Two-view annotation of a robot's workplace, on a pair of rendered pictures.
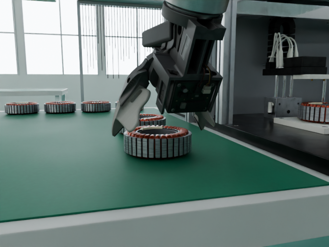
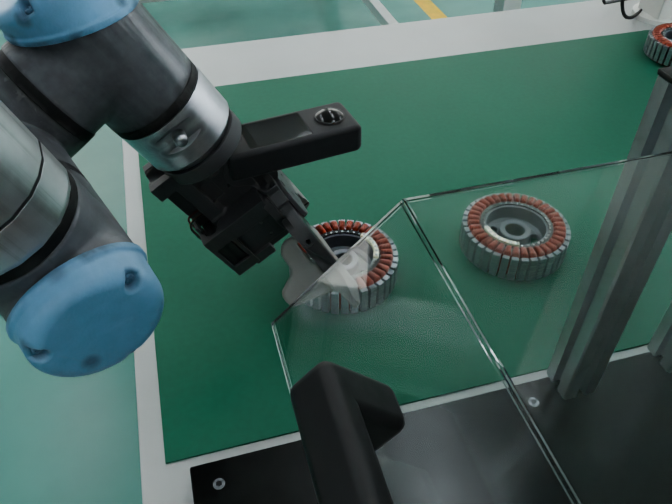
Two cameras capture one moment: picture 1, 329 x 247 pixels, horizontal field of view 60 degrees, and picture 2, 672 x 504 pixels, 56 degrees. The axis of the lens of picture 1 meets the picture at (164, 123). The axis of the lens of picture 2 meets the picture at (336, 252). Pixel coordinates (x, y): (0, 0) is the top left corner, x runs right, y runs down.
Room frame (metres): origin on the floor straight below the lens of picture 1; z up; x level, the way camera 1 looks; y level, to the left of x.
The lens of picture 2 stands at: (0.45, -0.45, 1.22)
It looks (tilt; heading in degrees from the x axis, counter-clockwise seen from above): 43 degrees down; 89
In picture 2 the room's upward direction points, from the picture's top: straight up
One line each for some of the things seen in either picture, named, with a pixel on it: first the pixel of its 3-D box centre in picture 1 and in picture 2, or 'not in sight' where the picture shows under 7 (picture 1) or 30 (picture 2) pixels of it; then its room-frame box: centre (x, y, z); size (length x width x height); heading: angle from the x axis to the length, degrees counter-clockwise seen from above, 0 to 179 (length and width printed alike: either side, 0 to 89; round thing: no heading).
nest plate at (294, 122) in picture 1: (325, 123); not in sight; (0.60, -0.35, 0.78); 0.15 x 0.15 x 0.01; 15
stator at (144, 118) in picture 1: (141, 123); not in sight; (0.65, 0.05, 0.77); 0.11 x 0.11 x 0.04
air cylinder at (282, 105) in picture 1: (282, 107); not in sight; (0.74, -0.31, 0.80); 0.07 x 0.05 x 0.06; 105
